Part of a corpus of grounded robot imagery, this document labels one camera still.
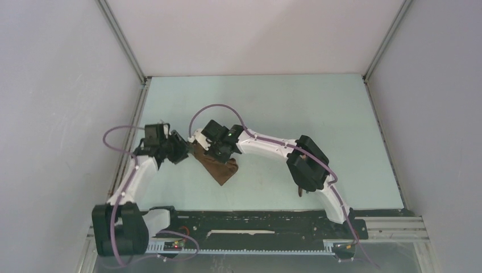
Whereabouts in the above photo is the brown cloth napkin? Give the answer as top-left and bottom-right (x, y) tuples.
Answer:
(190, 143), (239, 186)

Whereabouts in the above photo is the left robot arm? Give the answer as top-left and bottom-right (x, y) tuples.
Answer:
(92, 131), (188, 257)

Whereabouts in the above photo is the left controller board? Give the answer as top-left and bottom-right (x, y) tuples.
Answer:
(163, 241), (184, 251)

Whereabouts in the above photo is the controller board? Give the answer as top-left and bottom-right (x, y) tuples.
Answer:
(333, 243), (356, 252)
(163, 241), (184, 251)

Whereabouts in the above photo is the right controller board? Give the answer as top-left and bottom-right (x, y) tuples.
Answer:
(333, 243), (356, 252)

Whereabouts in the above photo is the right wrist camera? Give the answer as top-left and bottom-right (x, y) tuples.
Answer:
(188, 120), (228, 150)

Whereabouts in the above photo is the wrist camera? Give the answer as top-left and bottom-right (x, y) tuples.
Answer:
(188, 120), (228, 150)
(144, 123), (170, 147)

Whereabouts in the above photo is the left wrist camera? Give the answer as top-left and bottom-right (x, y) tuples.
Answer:
(144, 123), (170, 147)

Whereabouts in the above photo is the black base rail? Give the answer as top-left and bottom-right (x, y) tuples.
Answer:
(168, 210), (368, 252)

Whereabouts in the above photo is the white cable duct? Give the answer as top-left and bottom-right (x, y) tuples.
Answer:
(144, 241), (336, 255)

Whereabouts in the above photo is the left aluminium frame post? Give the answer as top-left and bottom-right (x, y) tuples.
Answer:
(95, 0), (147, 84)

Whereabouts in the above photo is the aluminium frame post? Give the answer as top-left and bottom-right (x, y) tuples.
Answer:
(95, 0), (147, 84)
(363, 0), (414, 84)

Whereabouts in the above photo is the right aluminium frame post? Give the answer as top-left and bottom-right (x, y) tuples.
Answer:
(363, 0), (414, 84)

